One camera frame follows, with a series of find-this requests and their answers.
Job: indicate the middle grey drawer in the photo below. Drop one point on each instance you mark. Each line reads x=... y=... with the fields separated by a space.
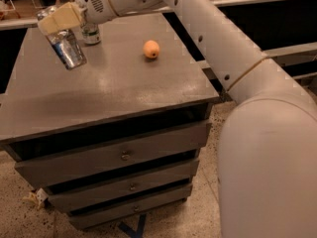
x=74 y=200

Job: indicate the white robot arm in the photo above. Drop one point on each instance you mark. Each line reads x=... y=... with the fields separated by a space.
x=267 y=154

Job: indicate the small beige floor bracket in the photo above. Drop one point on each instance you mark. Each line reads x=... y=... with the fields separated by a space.
x=38 y=197

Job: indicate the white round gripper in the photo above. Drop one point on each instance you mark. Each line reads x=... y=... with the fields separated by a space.
x=93 y=1

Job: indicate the bottom grey drawer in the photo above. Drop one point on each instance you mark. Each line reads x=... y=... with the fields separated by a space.
x=131 y=207

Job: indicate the silver blue redbull can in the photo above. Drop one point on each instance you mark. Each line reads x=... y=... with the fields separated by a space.
x=63 y=42

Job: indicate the top grey drawer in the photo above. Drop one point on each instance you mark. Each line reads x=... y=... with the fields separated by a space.
x=59 y=168

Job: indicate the grey drawer cabinet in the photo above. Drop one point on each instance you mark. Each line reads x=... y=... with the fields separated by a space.
x=117 y=96

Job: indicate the orange fruit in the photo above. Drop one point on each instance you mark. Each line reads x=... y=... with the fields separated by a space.
x=151 y=49

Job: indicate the grey drawer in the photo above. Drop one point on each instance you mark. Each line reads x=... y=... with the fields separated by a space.
x=74 y=200
x=131 y=207
x=59 y=168

